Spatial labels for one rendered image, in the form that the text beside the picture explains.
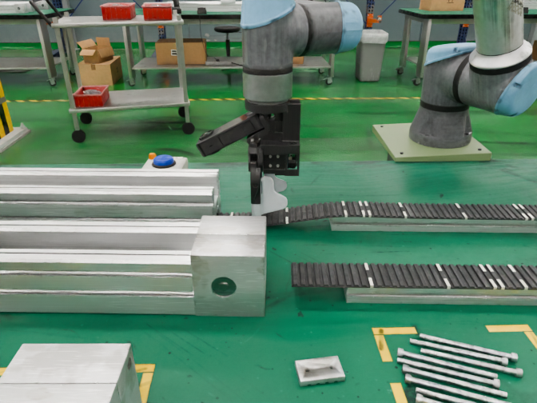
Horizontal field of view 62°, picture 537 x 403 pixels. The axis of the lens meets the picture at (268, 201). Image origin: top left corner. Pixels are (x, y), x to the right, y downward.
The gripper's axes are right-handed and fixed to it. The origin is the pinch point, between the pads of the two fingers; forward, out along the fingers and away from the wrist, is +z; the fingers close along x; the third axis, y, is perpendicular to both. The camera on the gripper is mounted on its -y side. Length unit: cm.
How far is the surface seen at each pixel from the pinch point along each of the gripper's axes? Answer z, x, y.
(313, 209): -0.6, 0.4, 10.1
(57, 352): -7.1, -39.6, -15.8
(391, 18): 33, 759, 197
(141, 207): -3.5, -5.0, -18.3
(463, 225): 1.2, -1.8, 35.6
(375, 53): 47, 478, 117
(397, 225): 1.2, -2.0, 24.4
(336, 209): -0.9, -0.3, 13.9
